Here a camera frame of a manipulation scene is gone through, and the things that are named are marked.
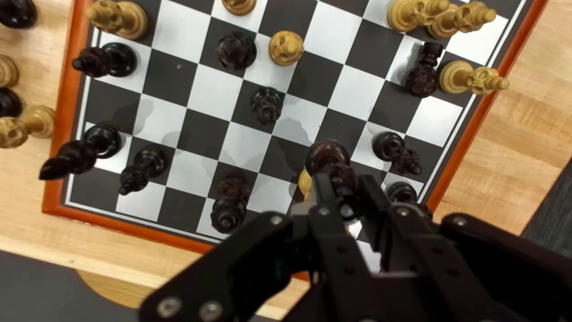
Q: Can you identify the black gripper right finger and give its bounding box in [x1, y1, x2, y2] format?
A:
[356, 178, 572, 322]

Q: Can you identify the orange framed chess board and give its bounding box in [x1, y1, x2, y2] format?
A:
[41, 0, 551, 256]

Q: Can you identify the tall black chess piece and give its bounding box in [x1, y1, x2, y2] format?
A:
[38, 122, 123, 183]
[0, 0, 39, 31]

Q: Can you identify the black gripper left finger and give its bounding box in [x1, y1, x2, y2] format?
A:
[139, 174, 383, 322]

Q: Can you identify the tall yellow chess piece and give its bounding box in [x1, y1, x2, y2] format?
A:
[0, 104, 57, 151]
[295, 169, 316, 204]

